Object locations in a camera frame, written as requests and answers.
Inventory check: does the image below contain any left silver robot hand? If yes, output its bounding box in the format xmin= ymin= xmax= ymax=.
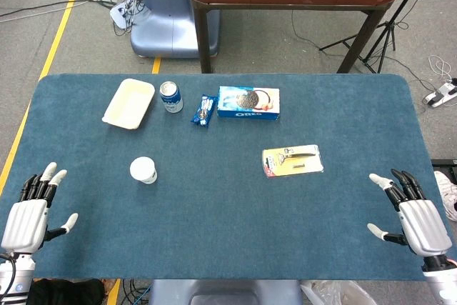
xmin=1 ymin=161 xmax=79 ymax=254

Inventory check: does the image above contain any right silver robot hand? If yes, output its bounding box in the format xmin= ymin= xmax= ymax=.
xmin=366 ymin=168 xmax=453 ymax=259

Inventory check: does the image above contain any white floral paper cup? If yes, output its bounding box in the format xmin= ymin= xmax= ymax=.
xmin=129 ymin=156 xmax=159 ymax=185

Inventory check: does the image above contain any black bag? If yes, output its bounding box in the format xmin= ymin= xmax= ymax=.
xmin=26 ymin=278 xmax=106 ymax=305

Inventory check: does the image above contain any clear plastic bag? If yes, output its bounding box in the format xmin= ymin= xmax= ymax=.
xmin=299 ymin=279 xmax=373 ymax=305

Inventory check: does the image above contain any white power strip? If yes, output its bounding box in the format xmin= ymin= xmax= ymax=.
xmin=423 ymin=78 xmax=457 ymax=108
xmin=109 ymin=0 xmax=139 ymax=30

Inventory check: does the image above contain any yellow razor blister pack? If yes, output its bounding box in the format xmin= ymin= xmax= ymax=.
xmin=261 ymin=144 xmax=325 ymax=179

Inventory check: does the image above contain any cream plastic food container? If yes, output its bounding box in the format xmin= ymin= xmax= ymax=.
xmin=101 ymin=78 xmax=156 ymax=131

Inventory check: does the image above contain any blue white drink can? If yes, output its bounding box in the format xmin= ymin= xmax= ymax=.
xmin=159 ymin=81 xmax=184 ymax=114

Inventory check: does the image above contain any black tripod stand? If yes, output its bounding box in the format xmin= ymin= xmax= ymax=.
xmin=318 ymin=0 xmax=435 ymax=74

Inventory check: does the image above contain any blue felt table mat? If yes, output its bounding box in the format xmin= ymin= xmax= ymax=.
xmin=0 ymin=73 xmax=457 ymax=281

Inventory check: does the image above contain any grey robot torso base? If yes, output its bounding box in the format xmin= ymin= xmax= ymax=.
xmin=147 ymin=279 xmax=304 ymax=305

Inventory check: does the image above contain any small blue Oreo packet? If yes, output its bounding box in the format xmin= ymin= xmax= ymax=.
xmin=190 ymin=94 xmax=219 ymax=128

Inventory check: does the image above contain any blue Oreo cookie box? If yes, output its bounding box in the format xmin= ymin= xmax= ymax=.
xmin=216 ymin=86 xmax=281 ymax=121

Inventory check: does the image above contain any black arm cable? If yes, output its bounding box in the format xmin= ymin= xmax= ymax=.
xmin=0 ymin=253 xmax=18 ymax=301

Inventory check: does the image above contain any white coiled cable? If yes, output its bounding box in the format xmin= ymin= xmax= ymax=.
xmin=427 ymin=54 xmax=453 ymax=79

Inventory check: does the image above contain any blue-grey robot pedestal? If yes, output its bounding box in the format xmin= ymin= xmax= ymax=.
xmin=130 ymin=0 xmax=221 ymax=59

